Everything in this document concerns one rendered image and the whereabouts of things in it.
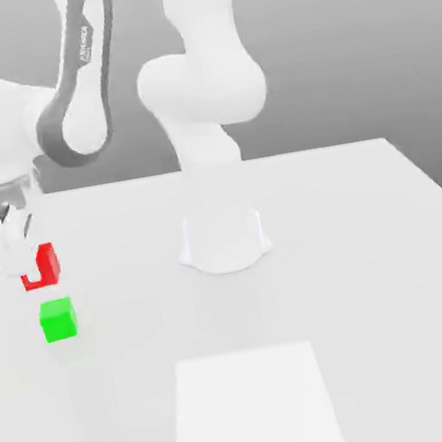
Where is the small green cube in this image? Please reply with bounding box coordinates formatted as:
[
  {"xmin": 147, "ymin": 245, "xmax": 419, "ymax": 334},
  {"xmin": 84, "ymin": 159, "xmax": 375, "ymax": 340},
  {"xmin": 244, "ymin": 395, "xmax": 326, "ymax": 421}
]
[{"xmin": 36, "ymin": 294, "xmax": 81, "ymax": 345}]

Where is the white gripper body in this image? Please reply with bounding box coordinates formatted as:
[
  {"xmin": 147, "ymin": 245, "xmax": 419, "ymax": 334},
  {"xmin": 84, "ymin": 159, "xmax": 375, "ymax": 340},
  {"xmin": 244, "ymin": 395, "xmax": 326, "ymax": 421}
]
[{"xmin": 0, "ymin": 198, "xmax": 44, "ymax": 281}]

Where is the small red cube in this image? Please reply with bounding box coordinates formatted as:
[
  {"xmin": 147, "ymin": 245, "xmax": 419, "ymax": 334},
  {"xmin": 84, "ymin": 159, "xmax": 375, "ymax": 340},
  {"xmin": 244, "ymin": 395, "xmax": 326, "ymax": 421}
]
[{"xmin": 15, "ymin": 240, "xmax": 66, "ymax": 294}]

